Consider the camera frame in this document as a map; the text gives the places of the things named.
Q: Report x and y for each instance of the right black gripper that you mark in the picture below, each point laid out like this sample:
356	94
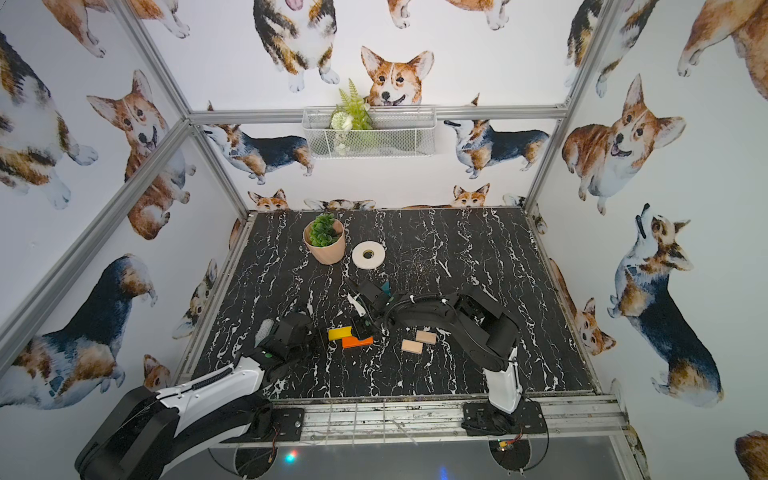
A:
361	333

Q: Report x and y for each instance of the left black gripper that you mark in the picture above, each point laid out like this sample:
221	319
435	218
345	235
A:
298	330

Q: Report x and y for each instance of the orange rectangular block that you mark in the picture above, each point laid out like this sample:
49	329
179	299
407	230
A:
353	342

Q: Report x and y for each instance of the yellow rectangular block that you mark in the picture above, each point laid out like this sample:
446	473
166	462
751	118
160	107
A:
339	333

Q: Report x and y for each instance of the natural wood block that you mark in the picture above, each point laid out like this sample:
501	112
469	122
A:
426	337
410	346

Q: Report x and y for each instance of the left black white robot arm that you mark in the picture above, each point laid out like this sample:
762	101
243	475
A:
150	432

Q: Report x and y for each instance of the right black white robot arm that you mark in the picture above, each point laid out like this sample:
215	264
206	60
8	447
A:
474	320

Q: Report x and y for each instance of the teal plastic spatula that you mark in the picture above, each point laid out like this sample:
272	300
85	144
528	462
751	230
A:
263	331

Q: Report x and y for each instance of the white tape roll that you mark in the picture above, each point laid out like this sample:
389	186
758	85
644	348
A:
368	255

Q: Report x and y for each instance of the terracotta pot with green plant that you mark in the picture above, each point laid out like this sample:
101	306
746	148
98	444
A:
325	239

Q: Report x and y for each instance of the green fern with white flower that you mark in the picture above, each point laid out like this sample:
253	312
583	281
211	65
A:
351	114

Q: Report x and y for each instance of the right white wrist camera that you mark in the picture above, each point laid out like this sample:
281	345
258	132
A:
358	306

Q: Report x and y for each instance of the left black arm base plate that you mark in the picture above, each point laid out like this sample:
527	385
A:
288	423

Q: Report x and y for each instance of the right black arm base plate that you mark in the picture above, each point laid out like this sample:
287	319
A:
483	419

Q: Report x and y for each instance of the white wire wall basket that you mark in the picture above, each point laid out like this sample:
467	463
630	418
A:
381	132

